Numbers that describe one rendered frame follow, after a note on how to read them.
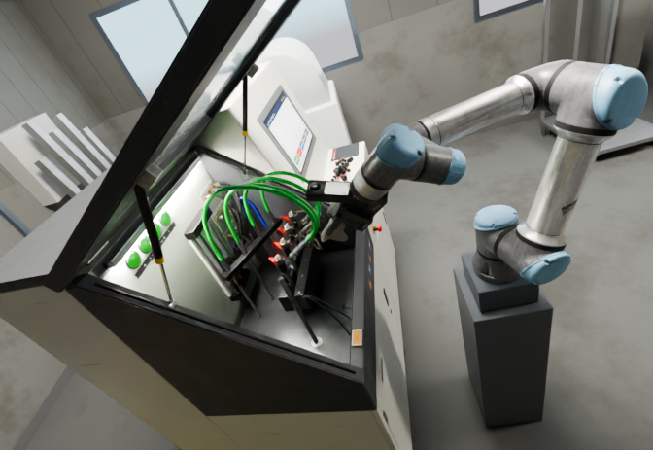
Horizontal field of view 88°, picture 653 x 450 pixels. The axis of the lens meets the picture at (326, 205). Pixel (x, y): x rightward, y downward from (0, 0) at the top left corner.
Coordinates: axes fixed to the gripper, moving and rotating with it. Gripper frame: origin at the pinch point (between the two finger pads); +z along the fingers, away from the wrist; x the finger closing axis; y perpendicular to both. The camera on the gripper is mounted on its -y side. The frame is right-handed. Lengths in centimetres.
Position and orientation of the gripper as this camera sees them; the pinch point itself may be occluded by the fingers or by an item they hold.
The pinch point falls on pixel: (325, 225)
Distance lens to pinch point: 87.1
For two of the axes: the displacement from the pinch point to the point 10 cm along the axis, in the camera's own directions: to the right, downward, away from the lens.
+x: 2.2, -7.8, 5.9
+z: -3.6, 5.0, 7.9
